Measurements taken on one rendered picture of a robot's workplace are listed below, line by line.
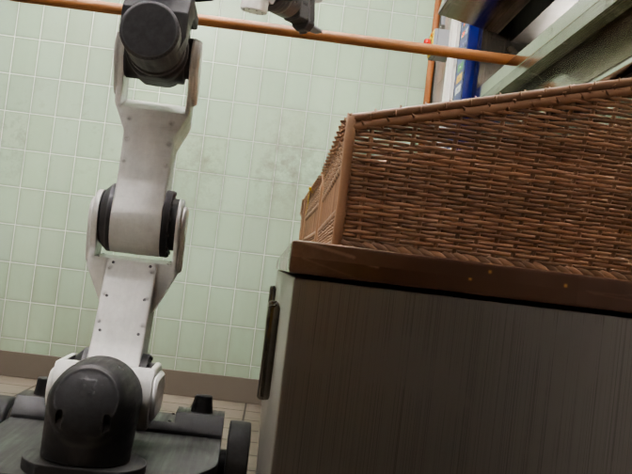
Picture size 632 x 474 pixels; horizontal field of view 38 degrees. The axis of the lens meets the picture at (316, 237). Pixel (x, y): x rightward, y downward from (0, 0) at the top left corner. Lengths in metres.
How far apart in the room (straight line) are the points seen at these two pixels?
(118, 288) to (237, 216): 1.85
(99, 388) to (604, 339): 0.94
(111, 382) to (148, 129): 0.60
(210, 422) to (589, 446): 1.30
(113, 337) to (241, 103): 2.04
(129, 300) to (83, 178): 1.94
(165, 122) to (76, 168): 1.88
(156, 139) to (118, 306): 0.35
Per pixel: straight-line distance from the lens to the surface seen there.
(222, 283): 3.71
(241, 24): 2.53
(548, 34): 2.22
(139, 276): 1.92
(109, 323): 1.88
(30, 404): 2.11
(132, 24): 1.79
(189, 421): 2.07
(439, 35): 3.52
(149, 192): 1.92
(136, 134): 1.95
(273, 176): 3.73
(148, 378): 1.74
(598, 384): 0.87
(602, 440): 0.88
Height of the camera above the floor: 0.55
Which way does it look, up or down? 2 degrees up
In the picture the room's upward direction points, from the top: 7 degrees clockwise
